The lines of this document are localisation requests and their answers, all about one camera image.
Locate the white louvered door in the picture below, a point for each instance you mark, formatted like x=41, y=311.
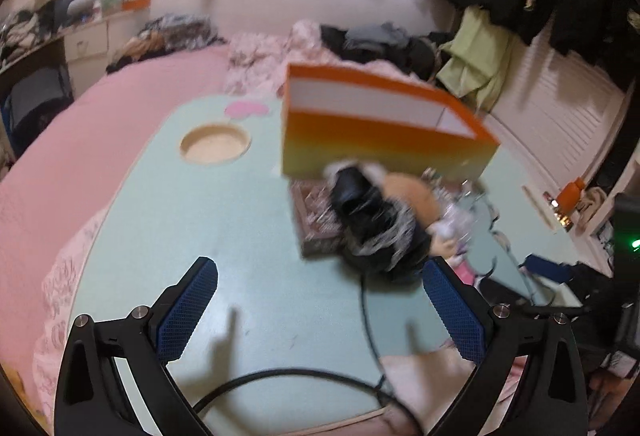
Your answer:
x=565, y=110

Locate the patterned clothes pile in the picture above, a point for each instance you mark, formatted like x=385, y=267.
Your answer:
x=170, y=33

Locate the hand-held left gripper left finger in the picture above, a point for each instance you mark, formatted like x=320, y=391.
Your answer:
x=185, y=311

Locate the orange bottle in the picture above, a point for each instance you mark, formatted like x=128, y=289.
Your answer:
x=571, y=197

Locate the black frilly cloth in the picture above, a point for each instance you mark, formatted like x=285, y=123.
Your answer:
x=360, y=216

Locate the small orange box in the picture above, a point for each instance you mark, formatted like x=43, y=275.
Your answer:
x=136, y=3

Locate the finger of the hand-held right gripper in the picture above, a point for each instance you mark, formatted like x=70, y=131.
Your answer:
x=547, y=267

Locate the black chair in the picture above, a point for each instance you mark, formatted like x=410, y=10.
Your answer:
x=37, y=95

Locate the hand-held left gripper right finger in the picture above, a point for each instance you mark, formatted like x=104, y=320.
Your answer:
x=455, y=311

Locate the dark clothes pile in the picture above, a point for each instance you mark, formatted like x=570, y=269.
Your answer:
x=390, y=48

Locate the pink bed sheet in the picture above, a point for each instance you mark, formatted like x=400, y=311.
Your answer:
x=100, y=125

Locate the orange cardboard box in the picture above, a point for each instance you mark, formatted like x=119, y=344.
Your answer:
x=375, y=135

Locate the dark red patterned small box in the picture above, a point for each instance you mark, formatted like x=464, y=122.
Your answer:
x=312, y=221

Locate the yellow-green garment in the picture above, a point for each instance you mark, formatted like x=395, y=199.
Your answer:
x=475, y=60

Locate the white desk with drawers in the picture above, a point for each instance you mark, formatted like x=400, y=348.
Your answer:
x=85, y=43

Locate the pile of mixed clothes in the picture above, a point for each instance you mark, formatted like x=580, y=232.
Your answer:
x=30, y=23

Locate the light green lap table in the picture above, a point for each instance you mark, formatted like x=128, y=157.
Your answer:
x=225, y=226

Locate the cream cloth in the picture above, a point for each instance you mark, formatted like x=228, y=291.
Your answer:
x=597, y=203

